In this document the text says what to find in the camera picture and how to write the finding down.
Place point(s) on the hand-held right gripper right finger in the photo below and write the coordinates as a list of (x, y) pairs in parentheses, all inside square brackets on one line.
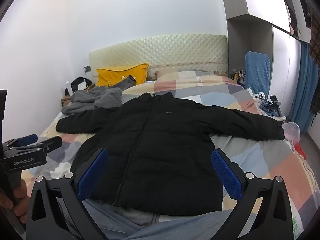
[(226, 175)]

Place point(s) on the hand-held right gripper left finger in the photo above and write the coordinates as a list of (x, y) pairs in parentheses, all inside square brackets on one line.
[(92, 173)]

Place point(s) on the grey fleece garment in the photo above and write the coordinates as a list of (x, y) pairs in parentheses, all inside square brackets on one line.
[(95, 100)]

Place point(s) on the clear plastic bag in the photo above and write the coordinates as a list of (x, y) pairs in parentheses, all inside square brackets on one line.
[(291, 131)]

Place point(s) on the black camera tripod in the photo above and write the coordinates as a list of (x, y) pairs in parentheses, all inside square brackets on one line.
[(273, 103)]

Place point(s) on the person's blue jeans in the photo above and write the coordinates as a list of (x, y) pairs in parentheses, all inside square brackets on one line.
[(175, 227)]

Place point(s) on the cream quilted headboard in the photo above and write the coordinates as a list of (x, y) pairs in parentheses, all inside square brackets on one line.
[(162, 52)]

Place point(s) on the red plastic bag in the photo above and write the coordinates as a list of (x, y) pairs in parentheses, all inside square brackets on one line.
[(300, 150)]

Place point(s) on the grey wardrobe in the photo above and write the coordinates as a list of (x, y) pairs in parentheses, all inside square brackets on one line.
[(282, 55)]

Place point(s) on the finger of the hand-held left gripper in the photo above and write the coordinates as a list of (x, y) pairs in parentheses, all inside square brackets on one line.
[(53, 142), (30, 138)]

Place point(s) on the person's left hand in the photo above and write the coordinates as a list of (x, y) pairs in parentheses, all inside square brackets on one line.
[(20, 192)]

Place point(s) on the black bag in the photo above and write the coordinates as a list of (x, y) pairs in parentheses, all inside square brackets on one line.
[(75, 83)]

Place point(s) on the blue curtain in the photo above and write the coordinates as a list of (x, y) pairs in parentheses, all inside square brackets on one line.
[(302, 92)]

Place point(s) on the blue padded chair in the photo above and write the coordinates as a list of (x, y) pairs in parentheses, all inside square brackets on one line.
[(257, 72)]

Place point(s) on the dark grey cloth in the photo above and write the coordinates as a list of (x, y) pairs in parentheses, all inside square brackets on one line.
[(127, 81)]

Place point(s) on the yellow pillow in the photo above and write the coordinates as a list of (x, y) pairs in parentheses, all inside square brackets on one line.
[(115, 76)]

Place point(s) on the brown patterned hanging garment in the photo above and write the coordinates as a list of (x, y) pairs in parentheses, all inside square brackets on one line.
[(315, 55)]

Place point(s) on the pink pillow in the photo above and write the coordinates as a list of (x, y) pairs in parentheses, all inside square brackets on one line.
[(167, 73)]

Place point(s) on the wall socket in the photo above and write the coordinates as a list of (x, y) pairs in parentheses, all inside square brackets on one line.
[(87, 69)]

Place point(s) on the black puffer jacket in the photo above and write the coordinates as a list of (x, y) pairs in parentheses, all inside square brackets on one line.
[(160, 142)]

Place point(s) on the row of small bottles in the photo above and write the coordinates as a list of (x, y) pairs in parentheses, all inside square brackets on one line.
[(238, 76)]

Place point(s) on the wooden nightstand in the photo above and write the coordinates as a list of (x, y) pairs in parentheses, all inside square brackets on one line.
[(65, 101)]

